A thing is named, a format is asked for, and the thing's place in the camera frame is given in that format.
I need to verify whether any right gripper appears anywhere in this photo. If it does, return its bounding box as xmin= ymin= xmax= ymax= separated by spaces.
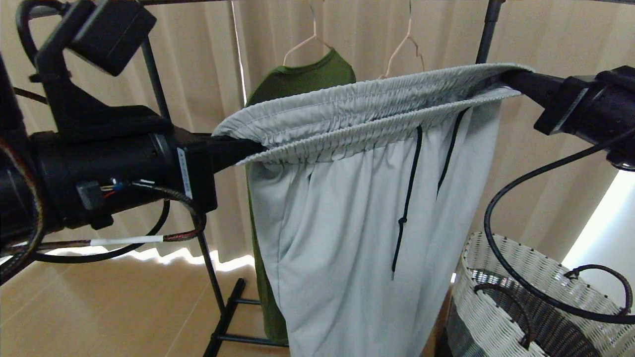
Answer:
xmin=535 ymin=66 xmax=635 ymax=172

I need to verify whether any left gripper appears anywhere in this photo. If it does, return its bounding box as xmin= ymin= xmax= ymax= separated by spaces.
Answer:
xmin=32 ymin=130 xmax=219 ymax=229

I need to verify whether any green long-sleeved shirt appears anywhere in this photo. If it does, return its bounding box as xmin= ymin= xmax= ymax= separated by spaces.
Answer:
xmin=245 ymin=48 xmax=357 ymax=346

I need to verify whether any pink clothes hanger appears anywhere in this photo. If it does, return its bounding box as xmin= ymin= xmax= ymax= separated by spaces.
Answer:
xmin=283 ymin=0 xmax=333 ymax=67
xmin=378 ymin=0 xmax=426 ymax=80

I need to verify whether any pale grey garment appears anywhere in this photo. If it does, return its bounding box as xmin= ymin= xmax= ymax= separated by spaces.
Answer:
xmin=212 ymin=63 xmax=534 ymax=357

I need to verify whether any white laundry basket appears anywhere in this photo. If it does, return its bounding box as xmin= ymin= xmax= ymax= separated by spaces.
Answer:
xmin=437 ymin=232 xmax=635 ymax=357

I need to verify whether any beige curtain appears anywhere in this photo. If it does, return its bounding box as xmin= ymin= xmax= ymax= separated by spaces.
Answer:
xmin=0 ymin=0 xmax=635 ymax=271

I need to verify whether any black cable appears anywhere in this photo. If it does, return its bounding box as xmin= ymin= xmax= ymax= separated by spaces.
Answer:
xmin=15 ymin=0 xmax=70 ymax=65
xmin=30 ymin=198 xmax=172 ymax=264
xmin=484 ymin=126 xmax=635 ymax=325

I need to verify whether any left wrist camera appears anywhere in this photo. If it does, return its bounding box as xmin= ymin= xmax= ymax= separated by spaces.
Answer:
xmin=30 ymin=0 xmax=174 ymax=144

